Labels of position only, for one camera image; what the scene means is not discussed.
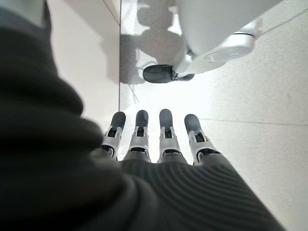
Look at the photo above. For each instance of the black left robot foot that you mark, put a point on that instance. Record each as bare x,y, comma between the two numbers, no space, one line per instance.
157,73

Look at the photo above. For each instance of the white left robot leg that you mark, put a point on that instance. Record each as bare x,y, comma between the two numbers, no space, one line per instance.
211,31

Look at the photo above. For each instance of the white glossy cabinet door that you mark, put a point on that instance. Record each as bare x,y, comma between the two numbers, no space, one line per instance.
84,72

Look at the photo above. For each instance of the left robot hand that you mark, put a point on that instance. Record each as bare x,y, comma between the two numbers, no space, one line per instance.
120,192

